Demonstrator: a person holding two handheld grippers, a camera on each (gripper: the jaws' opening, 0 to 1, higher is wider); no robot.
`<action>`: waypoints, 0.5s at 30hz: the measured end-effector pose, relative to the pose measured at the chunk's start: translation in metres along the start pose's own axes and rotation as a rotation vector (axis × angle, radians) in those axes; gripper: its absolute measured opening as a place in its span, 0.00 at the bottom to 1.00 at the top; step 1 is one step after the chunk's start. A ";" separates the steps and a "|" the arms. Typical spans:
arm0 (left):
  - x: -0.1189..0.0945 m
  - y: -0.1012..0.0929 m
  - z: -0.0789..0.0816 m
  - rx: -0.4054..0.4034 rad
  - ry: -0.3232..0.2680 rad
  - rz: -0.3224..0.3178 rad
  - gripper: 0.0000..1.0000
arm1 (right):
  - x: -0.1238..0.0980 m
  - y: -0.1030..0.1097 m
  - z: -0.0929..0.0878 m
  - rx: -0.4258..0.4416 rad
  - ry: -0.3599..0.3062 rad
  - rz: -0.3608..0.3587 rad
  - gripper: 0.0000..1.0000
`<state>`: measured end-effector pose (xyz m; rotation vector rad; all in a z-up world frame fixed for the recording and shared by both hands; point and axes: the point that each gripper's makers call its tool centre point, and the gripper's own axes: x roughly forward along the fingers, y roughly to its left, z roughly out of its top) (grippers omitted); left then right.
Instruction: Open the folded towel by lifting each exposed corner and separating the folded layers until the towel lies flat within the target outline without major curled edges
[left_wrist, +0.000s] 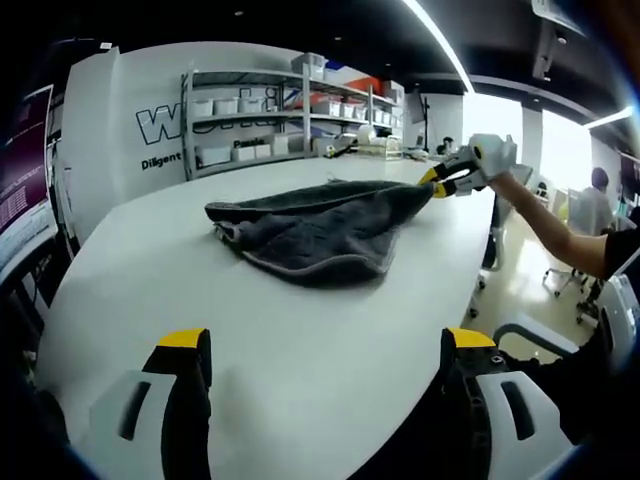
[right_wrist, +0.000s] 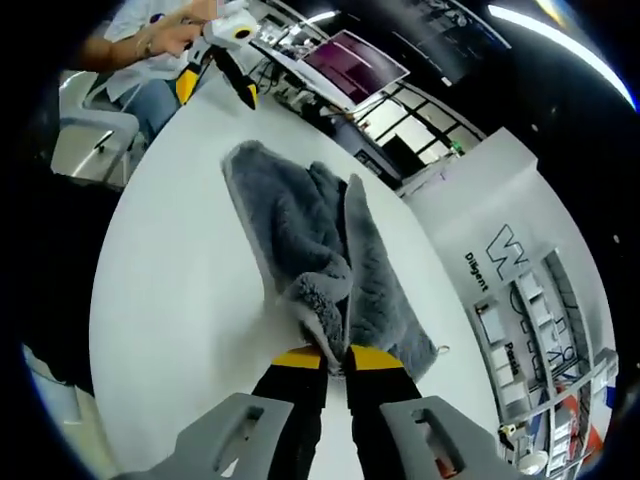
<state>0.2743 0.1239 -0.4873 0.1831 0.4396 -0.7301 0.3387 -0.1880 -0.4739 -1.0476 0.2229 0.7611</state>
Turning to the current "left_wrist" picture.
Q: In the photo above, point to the white round object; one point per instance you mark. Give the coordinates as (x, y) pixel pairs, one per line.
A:
(366, 137)

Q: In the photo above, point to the grey metal shelf rack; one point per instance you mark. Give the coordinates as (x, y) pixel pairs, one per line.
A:
(187, 125)

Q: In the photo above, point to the grey chair armrest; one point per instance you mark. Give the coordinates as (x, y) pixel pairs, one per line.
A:
(520, 330)

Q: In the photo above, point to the grey towel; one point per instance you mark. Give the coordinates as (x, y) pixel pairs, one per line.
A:
(320, 235)

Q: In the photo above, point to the monitor with purple screen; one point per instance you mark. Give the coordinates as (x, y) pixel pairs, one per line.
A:
(20, 165)

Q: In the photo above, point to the ceiling air conditioner unit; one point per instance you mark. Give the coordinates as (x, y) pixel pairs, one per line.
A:
(555, 12)

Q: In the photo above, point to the person's black shirt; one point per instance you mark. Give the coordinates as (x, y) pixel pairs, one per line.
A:
(625, 255)

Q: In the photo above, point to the yellow black tool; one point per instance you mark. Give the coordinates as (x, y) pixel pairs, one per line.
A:
(340, 150)

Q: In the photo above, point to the row of white storage boxes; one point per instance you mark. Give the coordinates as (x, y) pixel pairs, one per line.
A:
(225, 105)

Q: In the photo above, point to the black tripod stand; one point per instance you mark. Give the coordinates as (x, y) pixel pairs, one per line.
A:
(426, 125)

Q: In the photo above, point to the ceiling light strip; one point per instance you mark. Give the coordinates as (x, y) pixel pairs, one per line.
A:
(440, 40)

